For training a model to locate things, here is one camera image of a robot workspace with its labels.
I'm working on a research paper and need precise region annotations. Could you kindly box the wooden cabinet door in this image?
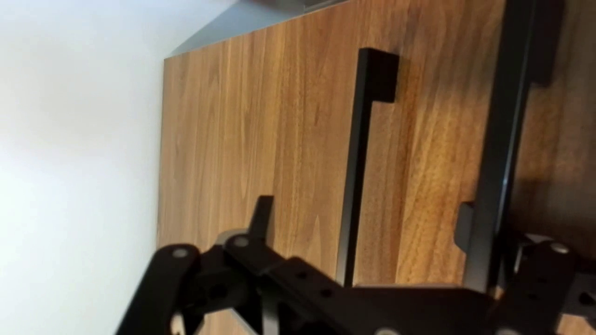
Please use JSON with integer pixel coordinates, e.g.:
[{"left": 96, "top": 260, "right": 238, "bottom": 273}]
[
  {"left": 154, "top": 0, "right": 508, "bottom": 335},
  {"left": 506, "top": 0, "right": 596, "bottom": 335}
]

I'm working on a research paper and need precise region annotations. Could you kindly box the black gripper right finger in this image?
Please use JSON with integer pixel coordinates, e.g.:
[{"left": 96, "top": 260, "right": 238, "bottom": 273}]
[{"left": 487, "top": 232, "right": 596, "bottom": 335}]

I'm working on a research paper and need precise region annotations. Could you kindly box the wide black door handle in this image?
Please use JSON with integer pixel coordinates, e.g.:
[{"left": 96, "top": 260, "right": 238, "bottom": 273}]
[{"left": 456, "top": 0, "right": 567, "bottom": 294}]

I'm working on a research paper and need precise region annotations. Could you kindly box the grey cabinet panel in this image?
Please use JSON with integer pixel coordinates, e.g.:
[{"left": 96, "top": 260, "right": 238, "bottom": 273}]
[{"left": 169, "top": 0, "right": 349, "bottom": 59}]

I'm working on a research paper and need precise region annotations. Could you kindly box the thin black door handle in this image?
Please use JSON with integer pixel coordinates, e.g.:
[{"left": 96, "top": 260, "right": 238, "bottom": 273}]
[{"left": 335, "top": 46, "right": 400, "bottom": 290}]

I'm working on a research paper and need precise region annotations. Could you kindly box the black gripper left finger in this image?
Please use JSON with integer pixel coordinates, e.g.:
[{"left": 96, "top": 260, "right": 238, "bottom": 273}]
[{"left": 113, "top": 193, "right": 349, "bottom": 335}]

